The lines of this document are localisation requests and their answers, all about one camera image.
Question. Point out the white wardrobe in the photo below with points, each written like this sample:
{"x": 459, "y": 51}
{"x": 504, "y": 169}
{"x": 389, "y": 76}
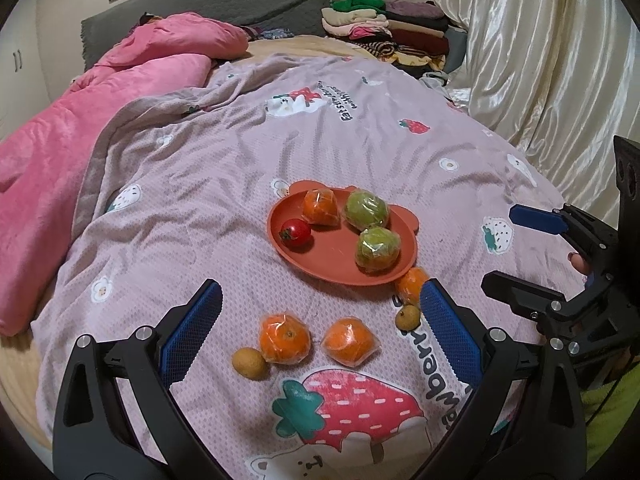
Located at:
{"x": 25, "y": 80}

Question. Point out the dark patterned pillow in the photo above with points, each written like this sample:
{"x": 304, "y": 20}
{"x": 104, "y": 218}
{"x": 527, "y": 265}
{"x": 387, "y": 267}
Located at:
{"x": 272, "y": 34}

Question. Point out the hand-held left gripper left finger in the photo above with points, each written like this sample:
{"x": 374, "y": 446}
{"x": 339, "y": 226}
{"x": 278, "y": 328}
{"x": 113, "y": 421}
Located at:
{"x": 192, "y": 330}

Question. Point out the cream satin curtain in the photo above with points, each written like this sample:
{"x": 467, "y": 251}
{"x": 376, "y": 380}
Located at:
{"x": 540, "y": 60}

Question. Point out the mauve strawberry printed blanket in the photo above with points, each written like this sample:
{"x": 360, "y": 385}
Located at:
{"x": 200, "y": 210}

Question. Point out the orange plastic plate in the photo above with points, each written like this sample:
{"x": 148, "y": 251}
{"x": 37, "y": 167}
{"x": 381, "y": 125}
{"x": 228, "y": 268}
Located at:
{"x": 325, "y": 255}

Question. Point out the grey crumpled cloth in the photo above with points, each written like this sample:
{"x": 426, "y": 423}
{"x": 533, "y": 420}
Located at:
{"x": 435, "y": 80}

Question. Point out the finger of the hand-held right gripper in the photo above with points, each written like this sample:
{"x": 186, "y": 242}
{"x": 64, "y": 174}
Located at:
{"x": 535, "y": 220}
{"x": 520, "y": 295}

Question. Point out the grey padded headboard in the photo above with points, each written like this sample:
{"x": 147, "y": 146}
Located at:
{"x": 225, "y": 5}

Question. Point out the pile of folded clothes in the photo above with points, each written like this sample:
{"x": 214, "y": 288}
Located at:
{"x": 415, "y": 35}

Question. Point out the pink quilt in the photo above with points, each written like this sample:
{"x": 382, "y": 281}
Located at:
{"x": 50, "y": 160}

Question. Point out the plastic-wrapped green fruit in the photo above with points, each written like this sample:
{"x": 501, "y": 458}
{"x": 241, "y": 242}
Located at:
{"x": 377, "y": 249}
{"x": 366, "y": 210}

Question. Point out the brown kiwi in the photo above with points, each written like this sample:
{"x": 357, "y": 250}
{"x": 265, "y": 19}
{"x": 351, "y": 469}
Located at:
{"x": 248, "y": 362}
{"x": 407, "y": 317}

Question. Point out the plastic-wrapped orange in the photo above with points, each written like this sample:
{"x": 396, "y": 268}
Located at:
{"x": 350, "y": 341}
{"x": 283, "y": 338}
{"x": 321, "y": 206}
{"x": 411, "y": 282}

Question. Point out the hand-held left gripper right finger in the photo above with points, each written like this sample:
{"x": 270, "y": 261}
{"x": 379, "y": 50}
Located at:
{"x": 450, "y": 335}

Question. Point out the yellow-green cloth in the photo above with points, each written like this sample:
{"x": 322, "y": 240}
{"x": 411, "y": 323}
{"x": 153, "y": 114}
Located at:
{"x": 605, "y": 410}

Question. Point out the red cherry tomato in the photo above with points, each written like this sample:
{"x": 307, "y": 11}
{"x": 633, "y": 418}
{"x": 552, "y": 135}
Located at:
{"x": 295, "y": 232}

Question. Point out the person's right hand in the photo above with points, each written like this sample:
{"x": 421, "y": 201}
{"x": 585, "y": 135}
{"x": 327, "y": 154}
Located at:
{"x": 580, "y": 263}

